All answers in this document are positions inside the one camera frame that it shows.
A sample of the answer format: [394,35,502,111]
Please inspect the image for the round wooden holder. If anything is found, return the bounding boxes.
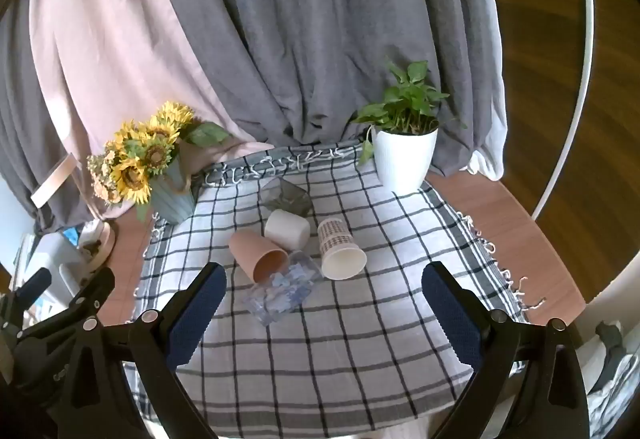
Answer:
[79,221,119,271]

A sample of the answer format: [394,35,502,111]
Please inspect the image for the grey curtain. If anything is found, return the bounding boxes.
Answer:
[0,0,506,232]

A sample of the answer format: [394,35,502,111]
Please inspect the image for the pink cup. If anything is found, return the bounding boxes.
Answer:
[228,229,290,283]

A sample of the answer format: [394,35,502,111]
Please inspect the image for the white plastic box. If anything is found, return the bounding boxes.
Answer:
[19,231,97,301]

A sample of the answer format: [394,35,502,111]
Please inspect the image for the blue-grey ribbed vase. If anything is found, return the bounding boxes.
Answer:
[149,153,197,225]

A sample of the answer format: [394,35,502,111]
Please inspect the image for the sunflower bouquet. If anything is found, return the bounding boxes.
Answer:
[102,101,231,208]

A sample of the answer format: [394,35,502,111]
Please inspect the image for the dark grey object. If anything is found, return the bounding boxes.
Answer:
[594,319,627,386]

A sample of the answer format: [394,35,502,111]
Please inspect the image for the white cup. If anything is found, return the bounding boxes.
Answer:
[264,210,311,251]

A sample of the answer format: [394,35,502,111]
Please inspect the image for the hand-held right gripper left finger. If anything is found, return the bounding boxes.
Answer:
[62,262,228,439]

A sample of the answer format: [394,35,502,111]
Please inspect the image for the pink curtain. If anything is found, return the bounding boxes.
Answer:
[27,0,273,221]

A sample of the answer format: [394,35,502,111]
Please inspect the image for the green potted plant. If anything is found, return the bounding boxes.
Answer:
[349,60,469,168]

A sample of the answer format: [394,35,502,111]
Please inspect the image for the clear cup with blue print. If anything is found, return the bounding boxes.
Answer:
[242,251,324,326]

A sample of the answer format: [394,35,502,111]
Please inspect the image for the white curved tube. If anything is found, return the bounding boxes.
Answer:
[532,0,596,223]

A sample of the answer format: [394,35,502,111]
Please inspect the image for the wooden strip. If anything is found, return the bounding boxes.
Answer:
[30,154,79,209]

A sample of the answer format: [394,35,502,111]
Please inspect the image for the patterned paper cup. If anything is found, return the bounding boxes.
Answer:
[317,216,367,280]

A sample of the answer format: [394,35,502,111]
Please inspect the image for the checkered cloth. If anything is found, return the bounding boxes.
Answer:
[122,142,544,423]

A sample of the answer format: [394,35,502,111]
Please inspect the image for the grey glass cup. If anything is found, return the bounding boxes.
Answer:
[259,178,314,216]

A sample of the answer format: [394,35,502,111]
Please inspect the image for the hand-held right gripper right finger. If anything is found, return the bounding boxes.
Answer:
[421,261,592,439]

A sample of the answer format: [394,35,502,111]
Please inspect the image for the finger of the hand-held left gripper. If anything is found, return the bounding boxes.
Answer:
[66,267,116,322]
[9,267,53,316]

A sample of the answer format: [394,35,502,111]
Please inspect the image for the white curtain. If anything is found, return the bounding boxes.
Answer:
[467,0,509,183]

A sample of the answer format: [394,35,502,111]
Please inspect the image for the beige dried flowers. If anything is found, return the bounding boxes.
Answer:
[86,151,124,205]

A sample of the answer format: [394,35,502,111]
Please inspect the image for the white ribbed plant pot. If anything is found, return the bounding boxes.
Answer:
[372,126,440,193]

